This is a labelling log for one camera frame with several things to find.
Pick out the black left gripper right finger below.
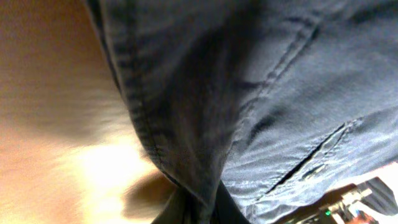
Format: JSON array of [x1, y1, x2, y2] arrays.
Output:
[[214, 182, 249, 224]]

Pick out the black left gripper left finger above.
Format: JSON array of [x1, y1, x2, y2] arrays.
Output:
[[151, 188, 198, 224]]

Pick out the navy blue shorts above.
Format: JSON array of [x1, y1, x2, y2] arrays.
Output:
[[86, 0, 397, 223]]

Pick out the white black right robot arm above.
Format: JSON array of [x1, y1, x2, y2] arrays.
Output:
[[287, 177, 397, 224]]

